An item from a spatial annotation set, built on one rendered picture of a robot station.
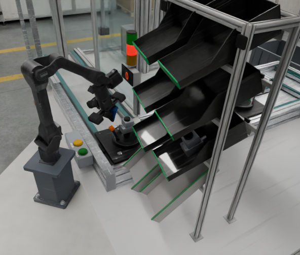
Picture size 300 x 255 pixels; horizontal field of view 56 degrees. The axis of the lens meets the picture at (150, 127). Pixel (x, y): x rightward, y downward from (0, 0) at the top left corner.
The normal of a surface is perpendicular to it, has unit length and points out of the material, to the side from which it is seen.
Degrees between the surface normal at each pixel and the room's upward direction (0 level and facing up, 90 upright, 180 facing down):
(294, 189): 0
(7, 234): 0
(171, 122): 25
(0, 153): 0
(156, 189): 45
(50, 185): 90
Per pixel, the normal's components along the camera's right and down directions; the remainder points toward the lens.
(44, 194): -0.26, 0.57
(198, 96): -0.36, -0.65
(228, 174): 0.04, -0.80
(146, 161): -0.63, -0.44
